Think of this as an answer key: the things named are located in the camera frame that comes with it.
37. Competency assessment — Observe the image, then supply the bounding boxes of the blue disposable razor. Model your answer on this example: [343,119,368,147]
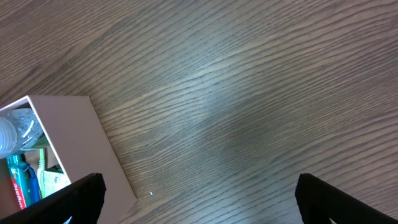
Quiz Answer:
[24,164,41,206]

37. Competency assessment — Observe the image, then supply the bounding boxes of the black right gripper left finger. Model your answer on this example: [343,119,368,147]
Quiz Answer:
[1,173,106,224]

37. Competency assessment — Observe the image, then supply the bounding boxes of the clear soap pump bottle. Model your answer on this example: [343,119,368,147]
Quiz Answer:
[1,108,44,159]

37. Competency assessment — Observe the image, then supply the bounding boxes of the green toothpaste tube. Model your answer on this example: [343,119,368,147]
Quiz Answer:
[6,155,32,210]

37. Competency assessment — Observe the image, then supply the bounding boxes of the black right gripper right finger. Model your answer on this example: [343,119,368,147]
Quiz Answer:
[295,173,397,224]

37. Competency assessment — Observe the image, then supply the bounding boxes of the white cardboard box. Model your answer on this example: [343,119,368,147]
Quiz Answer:
[1,95,137,223]

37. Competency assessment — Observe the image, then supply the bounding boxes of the green white soap packet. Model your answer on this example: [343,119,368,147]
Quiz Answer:
[44,165,71,197]

